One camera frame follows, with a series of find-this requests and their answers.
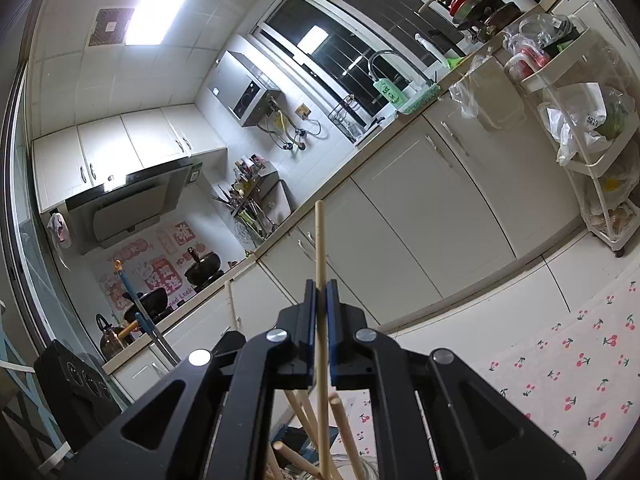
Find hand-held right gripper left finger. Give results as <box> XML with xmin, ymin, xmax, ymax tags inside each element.
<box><xmin>60</xmin><ymin>280</ymin><xmax>317</xmax><ymax>480</ymax></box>

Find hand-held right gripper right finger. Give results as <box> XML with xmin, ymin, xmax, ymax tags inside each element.
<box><xmin>326</xmin><ymin>280</ymin><xmax>583</xmax><ymax>480</ymax></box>

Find single wooden chopstick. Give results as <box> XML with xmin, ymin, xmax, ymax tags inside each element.
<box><xmin>313</xmin><ymin>200</ymin><xmax>332</xmax><ymax>480</ymax></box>
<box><xmin>224</xmin><ymin>280</ymin><xmax>240</xmax><ymax>335</ymax></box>

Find bundle of wooden chopsticks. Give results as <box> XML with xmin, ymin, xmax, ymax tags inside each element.
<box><xmin>265</xmin><ymin>392</ymin><xmax>368</xmax><ymax>480</ymax></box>

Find black wok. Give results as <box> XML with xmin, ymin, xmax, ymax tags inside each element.
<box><xmin>184</xmin><ymin>247</ymin><xmax>224</xmax><ymax>295</ymax></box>
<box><xmin>121</xmin><ymin>287</ymin><xmax>172</xmax><ymax>327</ymax></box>

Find metal utensil and spice rack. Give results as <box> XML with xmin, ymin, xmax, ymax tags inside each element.
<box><xmin>210</xmin><ymin>154</ymin><xmax>282</xmax><ymax>248</ymax></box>

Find cream kitchen base cabinets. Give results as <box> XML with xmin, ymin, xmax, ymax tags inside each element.
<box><xmin>107</xmin><ymin>0</ymin><xmax>640</xmax><ymax>401</ymax></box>

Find hanging pink cloth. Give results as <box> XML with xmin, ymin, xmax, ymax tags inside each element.
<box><xmin>46</xmin><ymin>211</ymin><xmax>72</xmax><ymax>249</ymax></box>

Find black range hood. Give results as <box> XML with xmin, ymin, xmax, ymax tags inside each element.
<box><xmin>64</xmin><ymin>156</ymin><xmax>197</xmax><ymax>257</ymax></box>

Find cherry print tablecloth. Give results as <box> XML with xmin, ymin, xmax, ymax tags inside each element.
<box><xmin>340</xmin><ymin>272</ymin><xmax>640</xmax><ymax>480</ymax></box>

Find green dish soap bottle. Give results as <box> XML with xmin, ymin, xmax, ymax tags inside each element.
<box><xmin>372</xmin><ymin>76</ymin><xmax>405</xmax><ymax>112</ymax></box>

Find green sink mat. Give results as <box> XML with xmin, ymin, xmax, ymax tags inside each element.
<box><xmin>397</xmin><ymin>82</ymin><xmax>442</xmax><ymax>115</ymax></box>

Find silver water heater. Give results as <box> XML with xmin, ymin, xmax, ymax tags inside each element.
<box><xmin>206</xmin><ymin>50</ymin><xmax>282</xmax><ymax>128</ymax></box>

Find clear hanging plastic bag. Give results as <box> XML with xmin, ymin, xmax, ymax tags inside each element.
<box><xmin>447</xmin><ymin>45</ymin><xmax>528</xmax><ymax>132</ymax></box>

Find chrome sink faucet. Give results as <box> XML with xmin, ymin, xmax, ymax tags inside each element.
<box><xmin>367</xmin><ymin>49</ymin><xmax>433</xmax><ymax>88</ymax></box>

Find white spray bottle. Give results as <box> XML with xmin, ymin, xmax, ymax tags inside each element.
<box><xmin>414</xmin><ymin>33</ymin><xmax>449</xmax><ymax>69</ymax></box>

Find barred kitchen window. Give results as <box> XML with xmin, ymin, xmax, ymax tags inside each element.
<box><xmin>250</xmin><ymin>0</ymin><xmax>493</xmax><ymax>128</ymax></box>

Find white plastic bag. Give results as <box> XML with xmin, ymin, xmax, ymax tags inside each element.
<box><xmin>544</xmin><ymin>82</ymin><xmax>636</xmax><ymax>167</ymax></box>

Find red and clear container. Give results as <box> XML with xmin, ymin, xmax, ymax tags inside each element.
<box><xmin>504</xmin><ymin>46</ymin><xmax>551</xmax><ymax>83</ymax></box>

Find white trolley cart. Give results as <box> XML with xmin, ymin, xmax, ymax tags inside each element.
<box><xmin>502</xmin><ymin>12</ymin><xmax>640</xmax><ymax>258</ymax></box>

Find ceiling light panel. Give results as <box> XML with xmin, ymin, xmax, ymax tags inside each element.
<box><xmin>124</xmin><ymin>0</ymin><xmax>202</xmax><ymax>47</ymax></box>

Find ceiling vent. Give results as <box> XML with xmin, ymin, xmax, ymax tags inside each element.
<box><xmin>89</xmin><ymin>7</ymin><xmax>137</xmax><ymax>49</ymax></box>

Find dark kettle with wooden handle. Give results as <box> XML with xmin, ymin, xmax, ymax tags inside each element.
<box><xmin>95</xmin><ymin>312</ymin><xmax>140</xmax><ymax>361</ymax></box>

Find pink wall stickers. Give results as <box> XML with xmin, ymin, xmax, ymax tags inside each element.
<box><xmin>95</xmin><ymin>217</ymin><xmax>203</xmax><ymax>313</ymax></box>

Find water heater hoses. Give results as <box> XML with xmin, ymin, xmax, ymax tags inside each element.
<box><xmin>260</xmin><ymin>102</ymin><xmax>323</xmax><ymax>153</ymax></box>

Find black wire rack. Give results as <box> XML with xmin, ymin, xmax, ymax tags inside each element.
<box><xmin>328</xmin><ymin>94</ymin><xmax>368</xmax><ymax>142</ymax></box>

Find cream wall cabinets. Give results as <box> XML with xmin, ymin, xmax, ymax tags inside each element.
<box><xmin>31</xmin><ymin>102</ymin><xmax>228</xmax><ymax>215</ymax></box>

